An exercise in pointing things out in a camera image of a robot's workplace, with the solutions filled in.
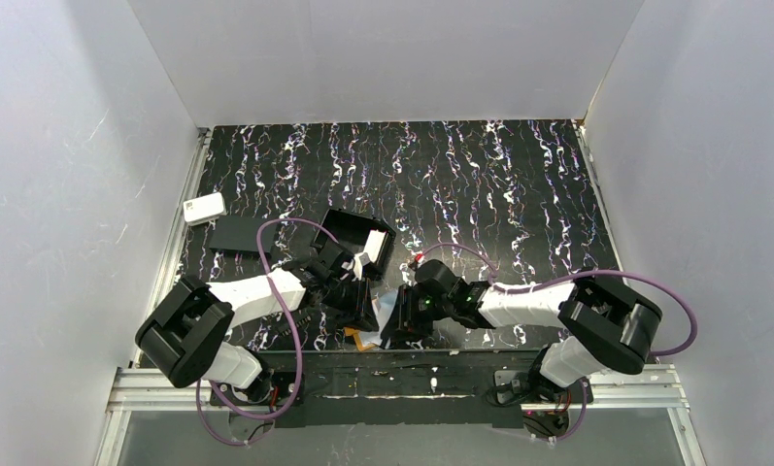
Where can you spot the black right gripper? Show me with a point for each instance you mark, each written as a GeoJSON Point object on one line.
{"type": "Point", "coordinates": [410, 316]}

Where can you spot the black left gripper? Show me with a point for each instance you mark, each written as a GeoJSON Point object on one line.
{"type": "Point", "coordinates": [355, 298]}

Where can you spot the orange leather card holder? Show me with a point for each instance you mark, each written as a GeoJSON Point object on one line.
{"type": "Point", "coordinates": [381, 308]}

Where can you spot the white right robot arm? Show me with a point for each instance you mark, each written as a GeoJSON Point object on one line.
{"type": "Point", "coordinates": [611, 325]}

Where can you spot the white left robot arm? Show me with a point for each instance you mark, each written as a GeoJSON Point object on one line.
{"type": "Point", "coordinates": [184, 337]}

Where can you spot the black card box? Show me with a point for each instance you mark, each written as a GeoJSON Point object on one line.
{"type": "Point", "coordinates": [351, 230]}

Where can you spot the black comb strip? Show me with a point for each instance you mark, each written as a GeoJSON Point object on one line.
{"type": "Point", "coordinates": [300, 318]}

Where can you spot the black box lid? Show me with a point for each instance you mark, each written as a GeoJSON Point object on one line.
{"type": "Point", "coordinates": [238, 234]}

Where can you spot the small white box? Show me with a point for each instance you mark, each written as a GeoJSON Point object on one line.
{"type": "Point", "coordinates": [203, 209]}

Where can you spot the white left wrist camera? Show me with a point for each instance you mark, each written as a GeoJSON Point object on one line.
{"type": "Point", "coordinates": [360, 261]}

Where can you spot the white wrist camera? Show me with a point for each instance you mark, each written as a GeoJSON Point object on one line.
{"type": "Point", "coordinates": [360, 261]}
{"type": "Point", "coordinates": [417, 261]}

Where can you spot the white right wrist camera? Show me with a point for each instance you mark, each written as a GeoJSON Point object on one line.
{"type": "Point", "coordinates": [417, 261]}

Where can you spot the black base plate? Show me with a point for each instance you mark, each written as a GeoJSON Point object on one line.
{"type": "Point", "coordinates": [413, 387]}

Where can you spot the aluminium frame rail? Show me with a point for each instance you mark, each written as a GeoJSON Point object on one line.
{"type": "Point", "coordinates": [116, 422]}

